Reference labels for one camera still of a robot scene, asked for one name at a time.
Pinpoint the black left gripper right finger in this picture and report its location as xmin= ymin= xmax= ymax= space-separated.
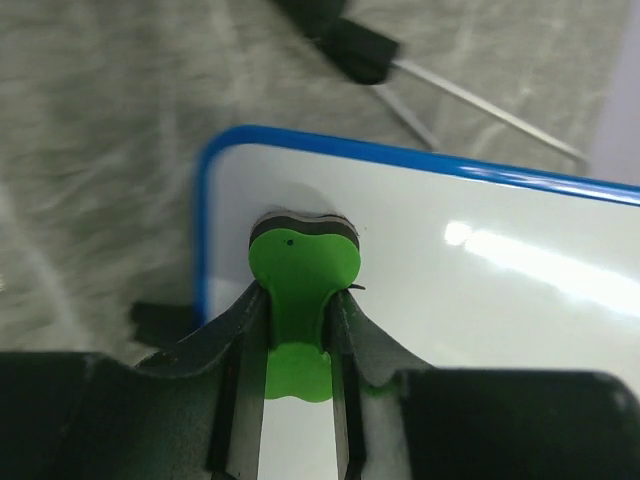
xmin=324 ymin=290 xmax=434 ymax=479

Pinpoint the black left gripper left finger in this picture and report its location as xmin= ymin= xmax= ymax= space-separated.
xmin=140 ymin=284 xmax=269 ymax=479

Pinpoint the green whiteboard eraser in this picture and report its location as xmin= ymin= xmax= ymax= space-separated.
xmin=248 ymin=211 xmax=361 ymax=403

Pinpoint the blue framed whiteboard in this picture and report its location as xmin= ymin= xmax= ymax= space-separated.
xmin=195 ymin=126 xmax=639 ymax=479

